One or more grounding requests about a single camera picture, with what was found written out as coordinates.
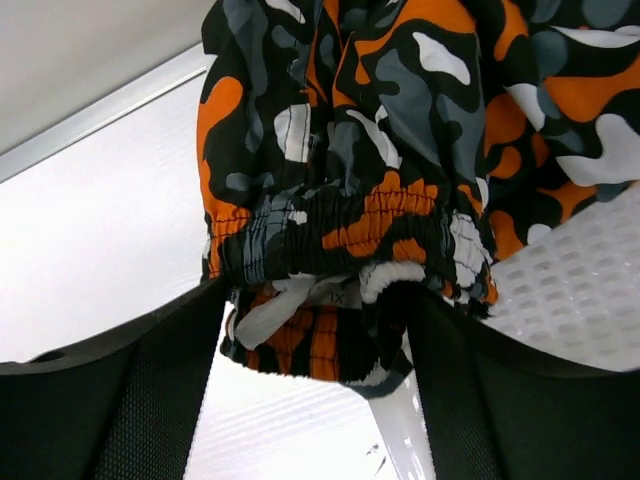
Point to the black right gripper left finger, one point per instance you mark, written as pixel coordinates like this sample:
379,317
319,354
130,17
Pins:
123,404

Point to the orange black camouflage shorts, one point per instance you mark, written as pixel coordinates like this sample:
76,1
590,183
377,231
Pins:
353,153

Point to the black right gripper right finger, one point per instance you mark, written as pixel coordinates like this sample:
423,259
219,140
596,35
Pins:
496,408

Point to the aluminium table edge rail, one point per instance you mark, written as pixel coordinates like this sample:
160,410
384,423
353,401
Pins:
159,81

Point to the white perforated plastic basket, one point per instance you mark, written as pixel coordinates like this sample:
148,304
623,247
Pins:
575,292

